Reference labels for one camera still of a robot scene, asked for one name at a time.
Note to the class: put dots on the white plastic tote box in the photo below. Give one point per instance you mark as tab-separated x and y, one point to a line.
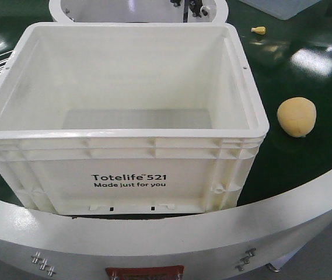
106	119

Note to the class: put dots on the red warning label plate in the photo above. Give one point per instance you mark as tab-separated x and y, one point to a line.
150	273

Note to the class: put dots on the small yellow plush piece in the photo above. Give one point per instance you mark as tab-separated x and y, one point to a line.
261	30

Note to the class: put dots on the yellow round plush toy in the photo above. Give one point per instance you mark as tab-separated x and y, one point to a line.
297	116

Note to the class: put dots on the white outer conveyor rim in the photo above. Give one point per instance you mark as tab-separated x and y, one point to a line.
208	246

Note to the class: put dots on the clear plastic bin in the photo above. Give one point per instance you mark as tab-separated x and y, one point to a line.
281	9

